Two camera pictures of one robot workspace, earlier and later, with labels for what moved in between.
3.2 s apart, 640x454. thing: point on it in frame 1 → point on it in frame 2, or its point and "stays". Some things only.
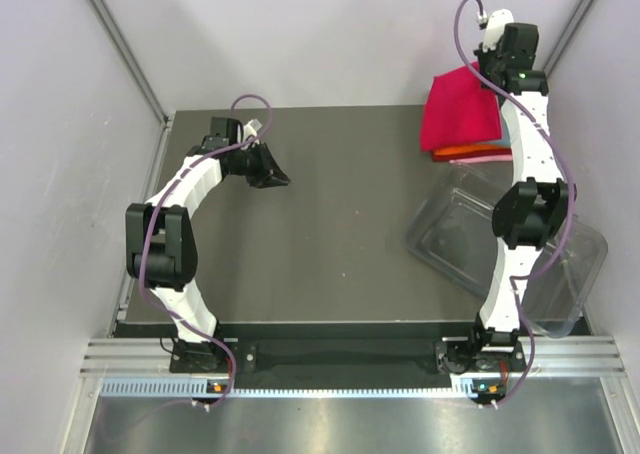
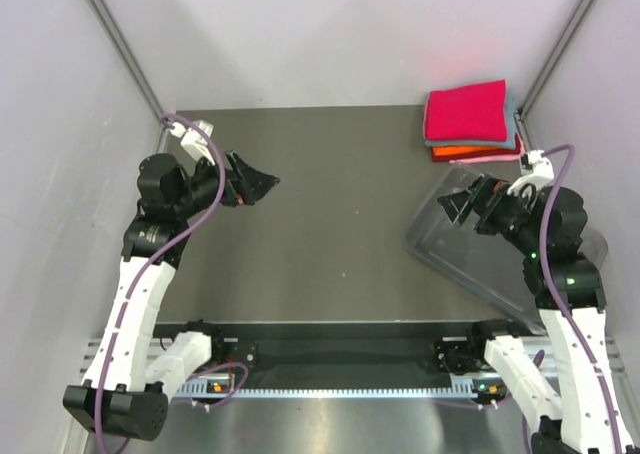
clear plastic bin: x=453 y=230 stays
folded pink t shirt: x=483 y=159 stays
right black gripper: x=481 y=54 → x=486 y=193
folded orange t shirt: x=458 y=149 stays
